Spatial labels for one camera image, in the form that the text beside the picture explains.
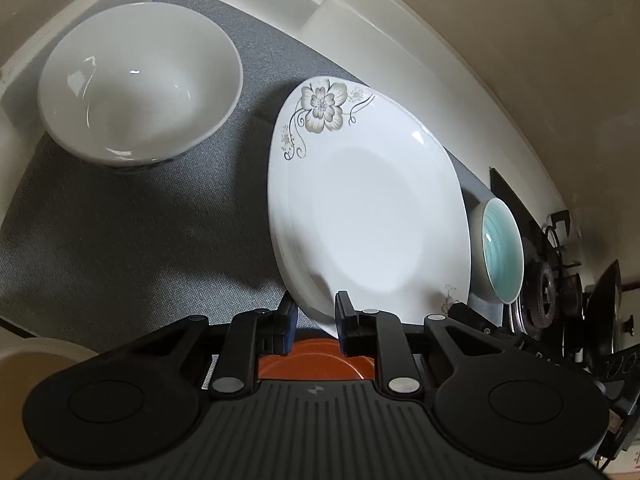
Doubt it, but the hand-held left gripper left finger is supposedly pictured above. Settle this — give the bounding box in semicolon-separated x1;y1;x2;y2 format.
100;292;301;401

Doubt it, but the black pot support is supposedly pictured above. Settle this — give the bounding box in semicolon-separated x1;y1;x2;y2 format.
542;210;583;268

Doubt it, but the small teal bowl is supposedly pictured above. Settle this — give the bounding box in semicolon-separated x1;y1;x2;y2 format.
467;197;525;305

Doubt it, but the black gas stove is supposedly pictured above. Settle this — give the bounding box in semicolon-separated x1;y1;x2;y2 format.
489;167;640;361

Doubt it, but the grey mat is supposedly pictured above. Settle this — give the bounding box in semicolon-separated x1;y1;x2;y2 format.
0;0;506;356

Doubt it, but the white floral plate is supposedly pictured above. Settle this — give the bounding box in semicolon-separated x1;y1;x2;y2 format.
266;77;471;338

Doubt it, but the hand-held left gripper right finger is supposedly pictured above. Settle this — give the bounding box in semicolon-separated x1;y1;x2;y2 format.
334;290;506;396

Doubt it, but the orange plate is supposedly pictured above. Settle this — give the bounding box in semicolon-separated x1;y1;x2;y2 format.
257;338;375;381

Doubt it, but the large white bowl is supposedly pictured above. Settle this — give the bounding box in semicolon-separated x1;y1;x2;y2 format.
37;2;244;171

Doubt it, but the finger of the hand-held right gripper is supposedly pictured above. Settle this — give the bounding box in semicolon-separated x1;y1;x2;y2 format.
447;304;508;343

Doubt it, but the gas burner with steel tray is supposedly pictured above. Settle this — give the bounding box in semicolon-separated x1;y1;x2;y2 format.
507;255;586;336

